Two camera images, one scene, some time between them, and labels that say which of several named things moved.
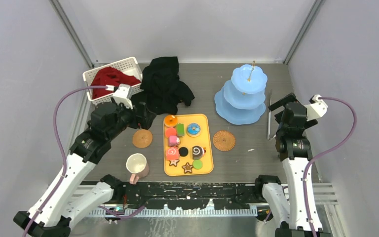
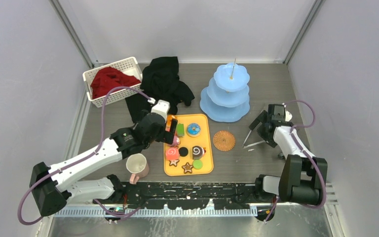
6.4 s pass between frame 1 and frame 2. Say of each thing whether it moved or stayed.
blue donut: stayed
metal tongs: moved
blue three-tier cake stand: moved
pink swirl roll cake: stayed
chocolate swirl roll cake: stayed
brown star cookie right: stayed
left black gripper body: moved
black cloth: stayed
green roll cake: stayed
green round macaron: stayed
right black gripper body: moved
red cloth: stayed
